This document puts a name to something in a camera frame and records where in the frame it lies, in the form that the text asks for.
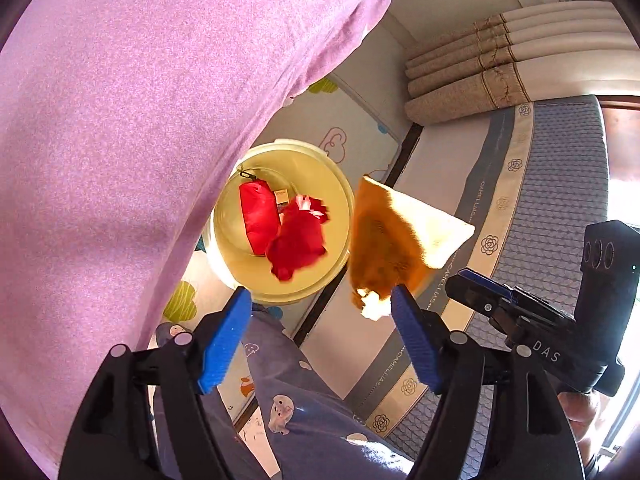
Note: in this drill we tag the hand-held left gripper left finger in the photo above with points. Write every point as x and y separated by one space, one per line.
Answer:
225 345

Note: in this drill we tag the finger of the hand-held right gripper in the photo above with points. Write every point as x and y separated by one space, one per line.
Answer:
475 295
490 284

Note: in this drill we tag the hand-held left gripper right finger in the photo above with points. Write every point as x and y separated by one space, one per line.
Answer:
415 345

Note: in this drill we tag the orange snack bag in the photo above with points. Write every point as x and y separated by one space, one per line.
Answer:
380 240

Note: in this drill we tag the yellow plastic bin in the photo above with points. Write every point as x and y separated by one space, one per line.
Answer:
320 180

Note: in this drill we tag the person's right hand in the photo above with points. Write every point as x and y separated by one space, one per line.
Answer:
580 412

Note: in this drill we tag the person's blue printed pants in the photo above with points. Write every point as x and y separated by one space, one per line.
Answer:
300 410

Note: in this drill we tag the grey quilted floral mattress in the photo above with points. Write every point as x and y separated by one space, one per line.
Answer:
550 185

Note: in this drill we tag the crumpled red wrapper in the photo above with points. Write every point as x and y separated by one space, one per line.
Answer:
295 245

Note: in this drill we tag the flat red packet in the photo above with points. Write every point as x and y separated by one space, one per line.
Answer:
257 220

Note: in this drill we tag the brown wooden panel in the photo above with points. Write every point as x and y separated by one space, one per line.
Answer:
622 130

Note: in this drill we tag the cloud print play mat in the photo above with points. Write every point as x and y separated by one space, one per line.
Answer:
360 125

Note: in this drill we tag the beige pleated curtain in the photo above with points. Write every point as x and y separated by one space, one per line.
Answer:
500 75

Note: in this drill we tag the pink blanket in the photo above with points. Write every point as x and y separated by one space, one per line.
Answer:
125 135

